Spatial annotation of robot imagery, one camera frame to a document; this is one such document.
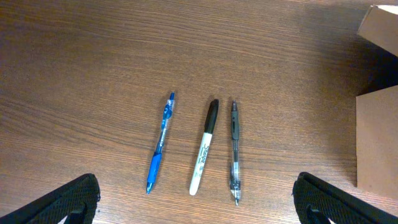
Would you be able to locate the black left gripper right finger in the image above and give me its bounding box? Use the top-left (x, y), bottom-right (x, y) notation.
top-left (293, 172), bottom-right (397, 224)

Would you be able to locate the black clear gel pen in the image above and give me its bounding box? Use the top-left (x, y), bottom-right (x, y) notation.
top-left (229, 100), bottom-right (241, 206)

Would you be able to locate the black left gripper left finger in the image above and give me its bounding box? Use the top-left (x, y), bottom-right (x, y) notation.
top-left (1, 174), bottom-right (101, 224)

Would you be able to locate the brown cardboard box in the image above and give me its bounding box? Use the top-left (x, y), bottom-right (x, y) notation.
top-left (356, 5), bottom-right (397, 199)

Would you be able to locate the black white Sharpie marker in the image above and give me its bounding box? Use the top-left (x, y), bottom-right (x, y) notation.
top-left (189, 99), bottom-right (219, 195)

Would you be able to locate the blue gel pen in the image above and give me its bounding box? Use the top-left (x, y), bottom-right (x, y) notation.
top-left (146, 92), bottom-right (175, 194)

